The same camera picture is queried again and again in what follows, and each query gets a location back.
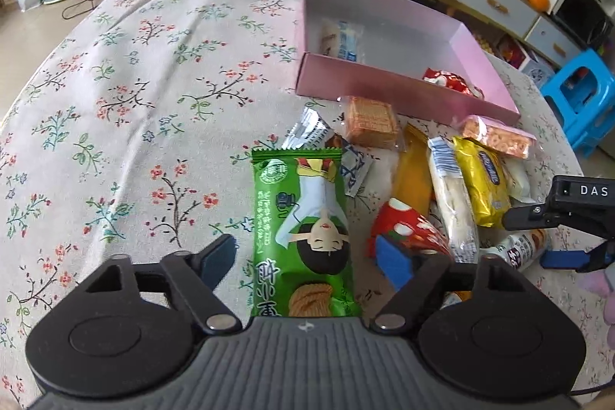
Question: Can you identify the white blue snack packet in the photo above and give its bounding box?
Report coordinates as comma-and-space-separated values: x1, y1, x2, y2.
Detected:
319, 19, 364, 63

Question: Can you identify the orange cracker packet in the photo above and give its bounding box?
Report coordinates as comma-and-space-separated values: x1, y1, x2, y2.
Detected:
344, 97, 399, 150

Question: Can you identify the orange fruit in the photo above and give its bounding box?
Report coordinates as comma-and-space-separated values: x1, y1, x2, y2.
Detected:
527, 0, 550, 12

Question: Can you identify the white yellow snack packet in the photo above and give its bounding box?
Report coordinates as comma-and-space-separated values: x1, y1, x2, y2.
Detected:
501, 156, 535, 204

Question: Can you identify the green snack packet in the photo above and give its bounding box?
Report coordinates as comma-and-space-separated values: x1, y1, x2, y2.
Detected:
251, 148, 362, 317

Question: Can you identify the red strawberry snack packet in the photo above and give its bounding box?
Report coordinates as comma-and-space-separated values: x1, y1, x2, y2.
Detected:
366, 198, 450, 258

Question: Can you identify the floral table cloth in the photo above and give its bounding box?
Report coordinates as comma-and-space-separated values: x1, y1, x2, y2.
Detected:
0, 0, 615, 408

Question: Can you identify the silver foil packet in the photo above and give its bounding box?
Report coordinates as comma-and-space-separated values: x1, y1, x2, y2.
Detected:
281, 107, 335, 150

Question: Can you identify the red white snack packet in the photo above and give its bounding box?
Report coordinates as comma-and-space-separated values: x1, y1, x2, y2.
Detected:
422, 68, 485, 100

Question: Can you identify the orange snack packet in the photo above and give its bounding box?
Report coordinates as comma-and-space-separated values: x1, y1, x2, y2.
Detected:
392, 124, 432, 216

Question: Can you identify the pink snack bar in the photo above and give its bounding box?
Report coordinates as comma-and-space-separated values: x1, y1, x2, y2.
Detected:
460, 115, 536, 159

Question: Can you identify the white brown cake packet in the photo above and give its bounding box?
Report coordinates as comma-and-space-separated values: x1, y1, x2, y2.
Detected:
480, 229, 550, 272

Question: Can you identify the pink cardboard box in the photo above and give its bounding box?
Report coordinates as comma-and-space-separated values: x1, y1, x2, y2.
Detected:
295, 0, 520, 125

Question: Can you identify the blue plastic stool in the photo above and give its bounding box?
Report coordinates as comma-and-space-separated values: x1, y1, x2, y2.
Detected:
541, 50, 614, 157

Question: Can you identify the white long bread packet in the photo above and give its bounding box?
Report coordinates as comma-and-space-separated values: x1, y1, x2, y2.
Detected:
427, 136, 479, 264

